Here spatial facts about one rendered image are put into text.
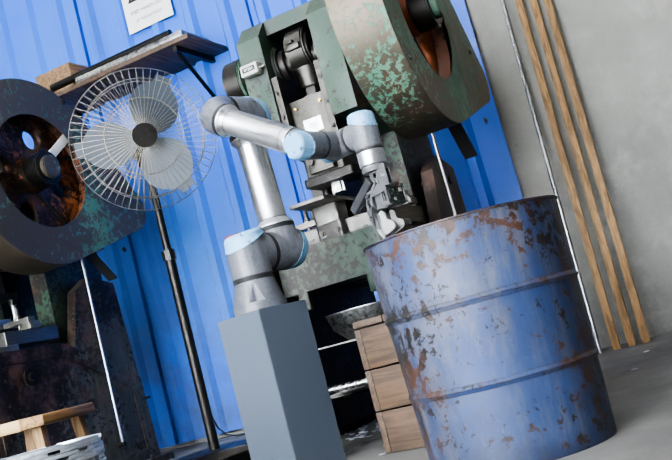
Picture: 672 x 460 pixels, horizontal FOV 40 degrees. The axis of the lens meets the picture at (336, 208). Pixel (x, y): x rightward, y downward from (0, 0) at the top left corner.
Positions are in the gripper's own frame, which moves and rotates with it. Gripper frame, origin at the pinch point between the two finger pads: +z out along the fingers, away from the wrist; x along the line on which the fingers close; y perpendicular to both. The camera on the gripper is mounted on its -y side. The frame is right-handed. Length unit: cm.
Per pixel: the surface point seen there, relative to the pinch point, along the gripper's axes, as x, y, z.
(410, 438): -7, -5, 50
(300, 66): 45, -61, -76
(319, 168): 40, -59, -37
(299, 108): 41, -63, -61
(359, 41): 28, -16, -65
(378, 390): -8.3, -9.9, 36.8
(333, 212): 35, -53, -20
